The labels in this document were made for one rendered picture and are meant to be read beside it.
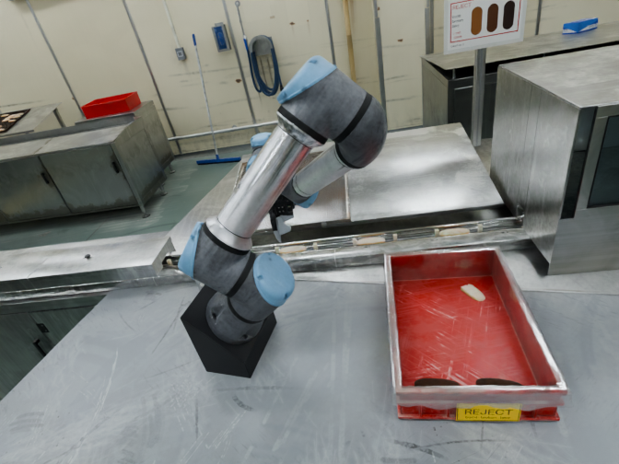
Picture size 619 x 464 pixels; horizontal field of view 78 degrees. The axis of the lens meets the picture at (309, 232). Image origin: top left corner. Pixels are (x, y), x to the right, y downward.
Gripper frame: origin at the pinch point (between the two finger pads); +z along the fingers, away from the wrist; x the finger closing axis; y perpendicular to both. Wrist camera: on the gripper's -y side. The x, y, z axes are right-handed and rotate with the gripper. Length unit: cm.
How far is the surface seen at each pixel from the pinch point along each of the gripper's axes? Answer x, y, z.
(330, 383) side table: -53, 18, 11
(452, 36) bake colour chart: 78, 75, -42
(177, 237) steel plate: 23, -52, 11
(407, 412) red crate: -63, 35, 9
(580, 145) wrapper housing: 31, 110, -4
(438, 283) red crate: -21, 50, 10
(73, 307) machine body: -10, -85, 17
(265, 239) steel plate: 13.7, -10.2, 10.9
